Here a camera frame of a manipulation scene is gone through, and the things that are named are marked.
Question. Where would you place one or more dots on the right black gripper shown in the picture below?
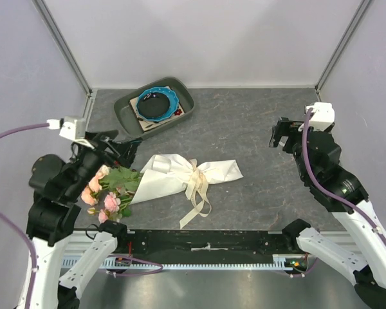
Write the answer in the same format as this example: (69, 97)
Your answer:
(285, 127)

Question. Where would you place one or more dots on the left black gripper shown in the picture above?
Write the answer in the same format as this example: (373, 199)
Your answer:
(125, 150)

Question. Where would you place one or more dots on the white wrapping paper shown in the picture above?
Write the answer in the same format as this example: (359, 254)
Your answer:
(169, 174)

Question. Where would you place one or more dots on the pink artificial flower bouquet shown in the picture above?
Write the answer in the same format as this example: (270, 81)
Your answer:
(110, 192)

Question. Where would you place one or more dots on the cream printed ribbon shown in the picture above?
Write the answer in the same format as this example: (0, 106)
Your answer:
(196, 193)

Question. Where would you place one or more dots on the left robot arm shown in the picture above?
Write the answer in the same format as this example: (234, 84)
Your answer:
(57, 186)

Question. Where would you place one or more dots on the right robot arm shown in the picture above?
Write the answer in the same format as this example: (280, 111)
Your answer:
(317, 157)

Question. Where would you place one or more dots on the grey green plastic tray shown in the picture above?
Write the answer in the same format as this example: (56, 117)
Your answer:
(128, 121)

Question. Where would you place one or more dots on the wooden puzzle board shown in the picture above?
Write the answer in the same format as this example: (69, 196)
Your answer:
(148, 125)

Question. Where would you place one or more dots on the blue scalloped bowl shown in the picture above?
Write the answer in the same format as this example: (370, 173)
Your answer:
(157, 104)

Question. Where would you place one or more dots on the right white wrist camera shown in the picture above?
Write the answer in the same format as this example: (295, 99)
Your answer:
(322, 116)

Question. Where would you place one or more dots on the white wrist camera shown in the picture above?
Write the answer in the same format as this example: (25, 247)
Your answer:
(322, 116)
(71, 128)

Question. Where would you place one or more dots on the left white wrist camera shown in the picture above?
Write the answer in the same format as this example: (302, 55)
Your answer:
(71, 128)

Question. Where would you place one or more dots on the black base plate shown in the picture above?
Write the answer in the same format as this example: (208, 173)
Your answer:
(207, 246)

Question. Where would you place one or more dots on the slotted cable duct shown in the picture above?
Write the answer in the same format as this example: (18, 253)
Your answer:
(279, 263)

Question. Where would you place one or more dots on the aluminium frame rail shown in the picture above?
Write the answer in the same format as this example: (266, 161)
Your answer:
(60, 41)

